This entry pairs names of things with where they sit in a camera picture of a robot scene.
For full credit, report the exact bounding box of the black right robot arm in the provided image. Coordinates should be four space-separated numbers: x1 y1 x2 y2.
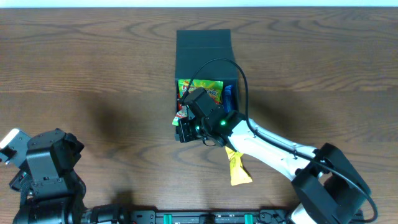
172 108 378 223

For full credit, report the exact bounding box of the black gift box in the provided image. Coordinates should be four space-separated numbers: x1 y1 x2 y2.
174 29 240 141

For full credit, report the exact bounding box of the blue Oreo cookie pack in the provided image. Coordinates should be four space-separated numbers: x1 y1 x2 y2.
222 85 234 113

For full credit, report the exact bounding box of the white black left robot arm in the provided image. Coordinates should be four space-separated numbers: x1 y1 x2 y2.
1 128 131 224

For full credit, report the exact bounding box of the yellow candy wrapper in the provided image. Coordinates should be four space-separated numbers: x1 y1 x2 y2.
225 147 252 186

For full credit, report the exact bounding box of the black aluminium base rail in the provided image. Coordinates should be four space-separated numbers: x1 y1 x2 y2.
83 203 364 224

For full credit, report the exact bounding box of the green Haribo gummy bag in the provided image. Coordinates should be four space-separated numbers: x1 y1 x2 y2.
172 78 224 126

